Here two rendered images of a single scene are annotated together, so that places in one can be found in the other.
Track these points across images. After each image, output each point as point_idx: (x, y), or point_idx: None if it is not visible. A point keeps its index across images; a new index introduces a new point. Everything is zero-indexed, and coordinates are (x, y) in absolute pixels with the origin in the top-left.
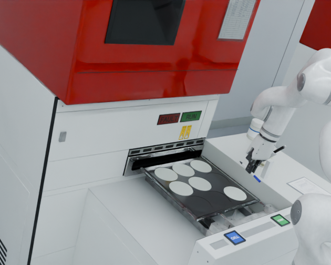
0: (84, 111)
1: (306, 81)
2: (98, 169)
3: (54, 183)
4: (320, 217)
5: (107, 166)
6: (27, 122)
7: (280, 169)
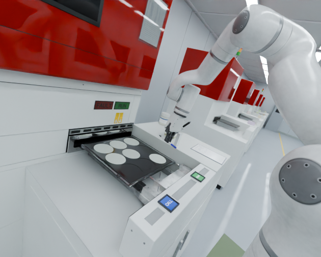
0: None
1: (251, 14)
2: (35, 147)
3: None
4: None
5: (46, 145)
6: None
7: (183, 139)
